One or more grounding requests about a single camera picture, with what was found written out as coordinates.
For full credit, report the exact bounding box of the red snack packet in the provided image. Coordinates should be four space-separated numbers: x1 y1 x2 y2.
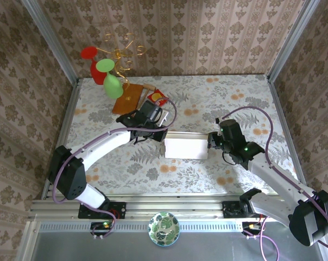
147 89 169 107

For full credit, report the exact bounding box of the white cardboard paper box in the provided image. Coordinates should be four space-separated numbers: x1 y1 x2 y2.
163 131 210 160

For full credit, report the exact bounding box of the brown wooden base board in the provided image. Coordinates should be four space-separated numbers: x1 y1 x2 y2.
111 83 143 116

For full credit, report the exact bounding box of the small wooden mallet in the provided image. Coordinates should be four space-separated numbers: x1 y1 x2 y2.
138 84 156 103

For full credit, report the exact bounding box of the floral table cloth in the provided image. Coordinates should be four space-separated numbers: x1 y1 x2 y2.
54 74 302 196

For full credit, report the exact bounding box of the green plastic wine glass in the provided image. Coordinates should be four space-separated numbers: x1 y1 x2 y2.
95 58 124 99

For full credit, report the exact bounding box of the red plastic wine glass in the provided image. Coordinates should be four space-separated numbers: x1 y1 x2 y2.
80 46 105 86

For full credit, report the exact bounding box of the right black connector board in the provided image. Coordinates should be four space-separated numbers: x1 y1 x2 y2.
242 221 264 237

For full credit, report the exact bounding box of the black connector board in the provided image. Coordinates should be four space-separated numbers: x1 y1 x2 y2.
242 221 264 237
90 221 113 237

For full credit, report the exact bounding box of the green leaf pattern bowl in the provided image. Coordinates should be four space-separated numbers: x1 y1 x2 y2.
148 212 181 247

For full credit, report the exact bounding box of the grey metal shelf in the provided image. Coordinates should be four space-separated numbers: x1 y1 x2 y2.
16 220 328 261

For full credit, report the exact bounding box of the left black connector board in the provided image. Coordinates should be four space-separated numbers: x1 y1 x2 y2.
90 221 113 237

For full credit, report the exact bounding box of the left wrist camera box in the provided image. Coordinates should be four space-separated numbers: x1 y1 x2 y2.
159 108 171 127

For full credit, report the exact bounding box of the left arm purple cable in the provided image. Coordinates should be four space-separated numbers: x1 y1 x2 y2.
52 97 178 240

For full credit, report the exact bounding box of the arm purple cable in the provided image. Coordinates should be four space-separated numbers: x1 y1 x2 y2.
220 106 328 260
52 97 178 240

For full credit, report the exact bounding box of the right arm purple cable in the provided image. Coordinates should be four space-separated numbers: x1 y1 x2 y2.
220 106 328 260

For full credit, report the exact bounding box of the aluminium side rail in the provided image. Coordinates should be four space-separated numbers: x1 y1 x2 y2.
266 77 311 198
41 78 82 201

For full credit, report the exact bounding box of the gold wire glass rack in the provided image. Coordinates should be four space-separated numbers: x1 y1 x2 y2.
95 32 146 101

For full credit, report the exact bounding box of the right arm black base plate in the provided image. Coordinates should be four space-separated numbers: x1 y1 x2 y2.
223 200 253 218

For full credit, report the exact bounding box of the long aluminium mounting rail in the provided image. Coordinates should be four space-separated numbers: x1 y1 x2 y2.
28 197 324 221

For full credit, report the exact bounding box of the grey slotted cable duct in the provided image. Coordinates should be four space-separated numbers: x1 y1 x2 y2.
37 221 316 233

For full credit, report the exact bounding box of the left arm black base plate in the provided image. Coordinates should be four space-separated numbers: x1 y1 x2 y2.
78 201 127 220

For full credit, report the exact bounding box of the aluminium frame post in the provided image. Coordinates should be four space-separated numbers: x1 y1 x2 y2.
266 0 321 82
19 0 80 86

